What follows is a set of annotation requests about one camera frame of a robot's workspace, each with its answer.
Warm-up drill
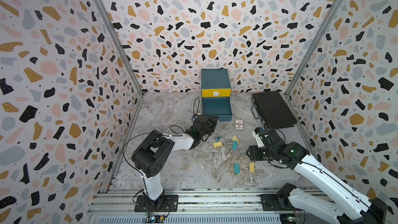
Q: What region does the yellow binder clip centre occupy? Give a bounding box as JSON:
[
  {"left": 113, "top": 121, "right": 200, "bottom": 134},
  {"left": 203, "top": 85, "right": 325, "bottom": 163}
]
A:
[{"left": 213, "top": 142, "right": 222, "bottom": 148}]

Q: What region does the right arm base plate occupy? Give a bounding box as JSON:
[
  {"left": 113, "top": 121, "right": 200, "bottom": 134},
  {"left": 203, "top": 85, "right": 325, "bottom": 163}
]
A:
[{"left": 260, "top": 194, "right": 301, "bottom": 211}]

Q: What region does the yellow binder clip upper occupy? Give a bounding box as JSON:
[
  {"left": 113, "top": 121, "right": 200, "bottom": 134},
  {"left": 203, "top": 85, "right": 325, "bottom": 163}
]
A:
[{"left": 231, "top": 135, "right": 239, "bottom": 143}]

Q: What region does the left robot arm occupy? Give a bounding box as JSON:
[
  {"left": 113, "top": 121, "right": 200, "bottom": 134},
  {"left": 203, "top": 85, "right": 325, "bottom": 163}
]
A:
[{"left": 132, "top": 115, "right": 218, "bottom": 202}]

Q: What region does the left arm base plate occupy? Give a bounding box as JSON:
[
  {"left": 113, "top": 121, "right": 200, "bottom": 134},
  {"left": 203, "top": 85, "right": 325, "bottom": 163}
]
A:
[{"left": 134, "top": 194, "right": 179, "bottom": 213}]

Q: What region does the yellow binder clip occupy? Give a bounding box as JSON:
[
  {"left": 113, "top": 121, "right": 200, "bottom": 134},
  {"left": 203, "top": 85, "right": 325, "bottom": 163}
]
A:
[
  {"left": 231, "top": 135, "right": 239, "bottom": 143},
  {"left": 249, "top": 162, "right": 255, "bottom": 173},
  {"left": 213, "top": 142, "right": 222, "bottom": 148}
]

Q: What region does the yellow top drawer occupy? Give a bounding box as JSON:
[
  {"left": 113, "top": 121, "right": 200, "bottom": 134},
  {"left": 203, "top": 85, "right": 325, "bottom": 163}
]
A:
[{"left": 202, "top": 88, "right": 232, "bottom": 97}]

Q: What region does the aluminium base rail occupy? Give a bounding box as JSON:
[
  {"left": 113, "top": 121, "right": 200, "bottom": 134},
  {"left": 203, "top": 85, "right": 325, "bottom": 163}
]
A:
[{"left": 85, "top": 188, "right": 355, "bottom": 224}]

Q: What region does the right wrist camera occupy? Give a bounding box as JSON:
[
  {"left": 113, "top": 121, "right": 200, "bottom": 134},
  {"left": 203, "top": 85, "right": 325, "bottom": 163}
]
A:
[{"left": 252, "top": 127, "right": 264, "bottom": 148}]

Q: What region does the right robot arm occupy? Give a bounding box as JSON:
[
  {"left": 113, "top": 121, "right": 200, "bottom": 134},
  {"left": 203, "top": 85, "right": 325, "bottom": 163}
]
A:
[{"left": 246, "top": 128, "right": 388, "bottom": 224}]

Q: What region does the yellow binder clip lower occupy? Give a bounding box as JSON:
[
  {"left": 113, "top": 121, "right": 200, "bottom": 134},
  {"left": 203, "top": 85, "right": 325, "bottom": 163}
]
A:
[{"left": 249, "top": 162, "right": 255, "bottom": 173}]

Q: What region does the teal drawer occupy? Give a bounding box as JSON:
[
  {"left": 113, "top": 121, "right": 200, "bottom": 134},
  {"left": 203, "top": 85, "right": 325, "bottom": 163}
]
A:
[{"left": 202, "top": 97, "right": 233, "bottom": 122}]

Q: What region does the small card packet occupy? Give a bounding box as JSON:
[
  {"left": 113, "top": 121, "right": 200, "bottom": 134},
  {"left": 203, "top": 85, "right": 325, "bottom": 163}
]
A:
[{"left": 235, "top": 119, "right": 244, "bottom": 131}]

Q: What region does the teal drawer cabinet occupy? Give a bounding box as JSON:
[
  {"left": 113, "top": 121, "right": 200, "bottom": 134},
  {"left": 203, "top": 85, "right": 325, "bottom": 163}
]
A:
[{"left": 201, "top": 68, "right": 232, "bottom": 93}]

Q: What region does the small circuit board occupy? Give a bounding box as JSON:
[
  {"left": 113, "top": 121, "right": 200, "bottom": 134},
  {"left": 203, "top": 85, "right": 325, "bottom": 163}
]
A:
[{"left": 145, "top": 215, "right": 166, "bottom": 224}]

